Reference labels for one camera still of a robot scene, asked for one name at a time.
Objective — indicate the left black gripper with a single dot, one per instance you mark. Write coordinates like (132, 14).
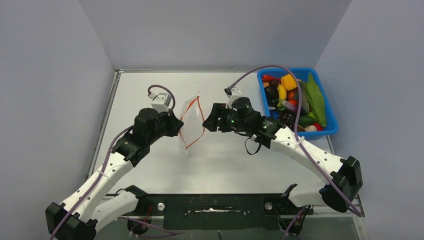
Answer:
(175, 124)

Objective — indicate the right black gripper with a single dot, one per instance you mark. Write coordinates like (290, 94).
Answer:
(214, 121)

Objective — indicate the clear zip bag orange zipper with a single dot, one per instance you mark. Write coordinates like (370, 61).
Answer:
(192, 116)

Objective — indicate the green leafy vegetable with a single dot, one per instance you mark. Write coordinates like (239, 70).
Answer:
(316, 100)

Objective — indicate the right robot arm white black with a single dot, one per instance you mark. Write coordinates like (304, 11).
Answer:
(341, 178)

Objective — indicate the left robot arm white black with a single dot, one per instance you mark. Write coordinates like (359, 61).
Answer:
(82, 214)

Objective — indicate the dark purple plum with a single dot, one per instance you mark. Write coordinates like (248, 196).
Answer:
(271, 93)

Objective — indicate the red chili pepper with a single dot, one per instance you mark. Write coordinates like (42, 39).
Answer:
(268, 78)

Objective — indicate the purple grapes bunch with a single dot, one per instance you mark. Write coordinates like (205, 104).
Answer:
(288, 118)

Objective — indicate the yellow banana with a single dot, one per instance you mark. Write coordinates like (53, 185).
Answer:
(282, 93)

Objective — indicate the purple eggplant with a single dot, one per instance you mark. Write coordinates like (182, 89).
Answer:
(289, 106)

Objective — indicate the red tomato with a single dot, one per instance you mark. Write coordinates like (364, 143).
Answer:
(292, 95)

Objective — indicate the yellow bell pepper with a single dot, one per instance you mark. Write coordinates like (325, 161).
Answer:
(288, 82)

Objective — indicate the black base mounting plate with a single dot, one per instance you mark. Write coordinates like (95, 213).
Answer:
(268, 211)

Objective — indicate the green avocado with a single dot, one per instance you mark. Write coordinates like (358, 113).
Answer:
(305, 121)

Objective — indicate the blue plastic bin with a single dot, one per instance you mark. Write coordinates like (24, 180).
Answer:
(274, 107)

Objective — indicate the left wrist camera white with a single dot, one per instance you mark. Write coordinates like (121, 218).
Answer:
(161, 102)

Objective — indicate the aluminium table edge rail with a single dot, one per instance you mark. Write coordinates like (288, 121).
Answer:
(110, 100)

